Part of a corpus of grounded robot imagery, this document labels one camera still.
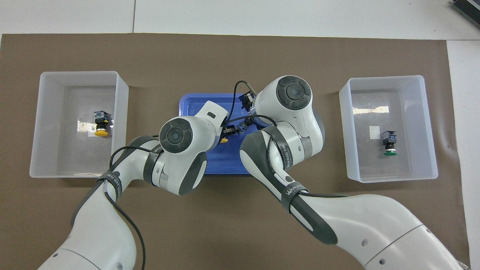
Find dark slatted device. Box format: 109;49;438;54
452;0;480;20

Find blue plastic tray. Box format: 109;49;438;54
178;93;270;176

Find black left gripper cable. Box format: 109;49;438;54
103;144;165;270

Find brown paper table mat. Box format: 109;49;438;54
0;33;471;270

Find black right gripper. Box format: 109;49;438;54
235;92;255;135

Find translucent white plastic box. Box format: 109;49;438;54
29;71;129;179
339;75;439;183

